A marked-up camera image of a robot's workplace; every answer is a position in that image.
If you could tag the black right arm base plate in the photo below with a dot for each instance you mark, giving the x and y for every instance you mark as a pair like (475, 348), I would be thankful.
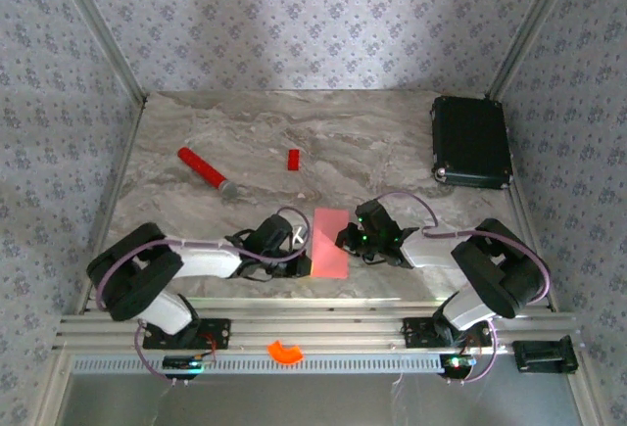
(419, 333)

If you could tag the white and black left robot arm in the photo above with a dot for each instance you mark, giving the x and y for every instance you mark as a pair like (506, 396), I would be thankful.
(206, 259)

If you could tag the circuit board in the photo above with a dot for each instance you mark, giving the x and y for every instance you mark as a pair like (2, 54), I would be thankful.
(186, 362)
(458, 362)

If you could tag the black clamp bracket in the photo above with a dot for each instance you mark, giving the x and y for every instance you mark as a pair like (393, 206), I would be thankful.
(544, 355)

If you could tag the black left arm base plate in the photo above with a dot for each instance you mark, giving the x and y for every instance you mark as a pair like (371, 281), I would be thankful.
(215, 333)

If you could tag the orange curved plastic piece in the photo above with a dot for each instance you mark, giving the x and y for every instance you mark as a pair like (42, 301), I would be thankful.
(284, 355)

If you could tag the small red block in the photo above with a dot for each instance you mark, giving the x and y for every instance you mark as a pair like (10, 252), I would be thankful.
(293, 159)

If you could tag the aluminium corner post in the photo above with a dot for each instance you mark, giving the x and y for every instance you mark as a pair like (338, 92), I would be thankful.
(98, 29)
(534, 29)

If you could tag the left circuit board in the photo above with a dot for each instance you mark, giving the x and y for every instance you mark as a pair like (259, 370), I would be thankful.
(186, 362)

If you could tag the aluminium side rail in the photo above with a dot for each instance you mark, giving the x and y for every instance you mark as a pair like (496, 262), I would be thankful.
(115, 201)
(531, 230)

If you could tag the pink paper sheet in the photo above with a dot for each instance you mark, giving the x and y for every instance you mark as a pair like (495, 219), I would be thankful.
(330, 245)

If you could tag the right circuit board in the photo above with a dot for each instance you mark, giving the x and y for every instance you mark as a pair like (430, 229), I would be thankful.
(458, 362)

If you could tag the black hard case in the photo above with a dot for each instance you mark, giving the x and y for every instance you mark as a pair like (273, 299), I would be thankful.
(470, 142)

